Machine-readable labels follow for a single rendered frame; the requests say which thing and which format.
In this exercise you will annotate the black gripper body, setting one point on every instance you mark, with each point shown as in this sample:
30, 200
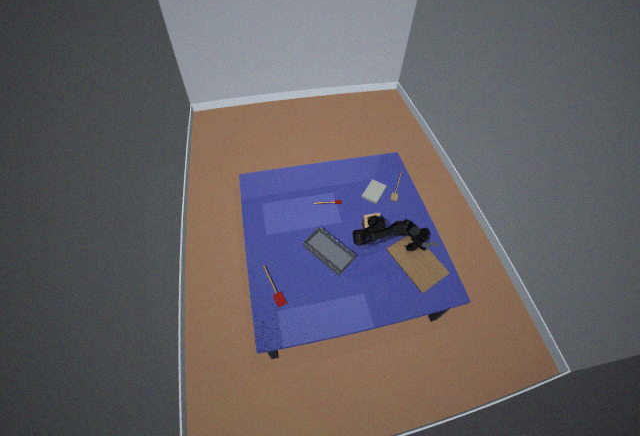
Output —
413, 246

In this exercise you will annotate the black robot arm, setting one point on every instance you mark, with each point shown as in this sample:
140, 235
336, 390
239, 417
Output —
377, 230

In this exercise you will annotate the grey roasting tin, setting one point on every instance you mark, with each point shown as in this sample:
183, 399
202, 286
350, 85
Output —
327, 249

